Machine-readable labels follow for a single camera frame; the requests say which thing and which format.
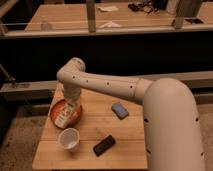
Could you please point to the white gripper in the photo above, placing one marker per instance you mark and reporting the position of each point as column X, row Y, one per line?
column 71, row 97

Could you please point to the white lotion bottle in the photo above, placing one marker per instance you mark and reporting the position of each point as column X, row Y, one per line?
column 67, row 115

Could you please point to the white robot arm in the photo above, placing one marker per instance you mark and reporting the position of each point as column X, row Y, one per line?
column 173, row 137

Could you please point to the orange ceramic bowl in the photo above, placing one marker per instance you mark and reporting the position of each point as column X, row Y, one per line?
column 55, row 109

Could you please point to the small clear plastic bottle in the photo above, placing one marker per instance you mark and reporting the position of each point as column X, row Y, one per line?
column 46, row 26

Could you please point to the white paper cup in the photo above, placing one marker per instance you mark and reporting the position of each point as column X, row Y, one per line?
column 69, row 139

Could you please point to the blue sponge block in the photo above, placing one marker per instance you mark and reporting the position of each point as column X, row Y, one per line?
column 120, row 111

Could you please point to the wooden table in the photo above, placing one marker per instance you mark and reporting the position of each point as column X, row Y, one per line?
column 96, row 123

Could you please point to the black rectangular block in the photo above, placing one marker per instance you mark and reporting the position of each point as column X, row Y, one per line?
column 104, row 145

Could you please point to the background wooden workbench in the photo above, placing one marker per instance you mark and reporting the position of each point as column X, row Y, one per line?
column 74, row 17

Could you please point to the white crumpled paper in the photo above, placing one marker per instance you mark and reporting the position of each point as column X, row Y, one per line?
column 110, row 24

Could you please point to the white paper sheet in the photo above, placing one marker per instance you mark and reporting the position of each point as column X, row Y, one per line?
column 107, row 9

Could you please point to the grey metal rail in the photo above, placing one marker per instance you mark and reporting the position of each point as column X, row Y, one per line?
column 201, row 84

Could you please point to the grey metal post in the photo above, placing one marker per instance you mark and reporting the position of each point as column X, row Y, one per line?
column 90, row 7
column 187, row 10

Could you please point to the grey metal post right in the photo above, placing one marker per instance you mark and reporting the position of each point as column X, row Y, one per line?
column 187, row 10

